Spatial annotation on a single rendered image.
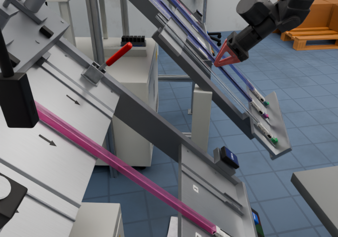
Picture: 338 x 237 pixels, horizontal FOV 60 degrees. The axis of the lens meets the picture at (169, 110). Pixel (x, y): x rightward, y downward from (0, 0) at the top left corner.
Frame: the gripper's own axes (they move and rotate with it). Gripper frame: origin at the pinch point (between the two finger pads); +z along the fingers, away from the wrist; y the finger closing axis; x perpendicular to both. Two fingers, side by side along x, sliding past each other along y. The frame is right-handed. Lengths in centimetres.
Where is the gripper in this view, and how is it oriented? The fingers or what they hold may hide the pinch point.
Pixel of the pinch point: (217, 63)
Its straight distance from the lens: 91.7
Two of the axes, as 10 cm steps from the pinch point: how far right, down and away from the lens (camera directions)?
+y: -1.8, 5.3, -8.3
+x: 7.0, 6.6, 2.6
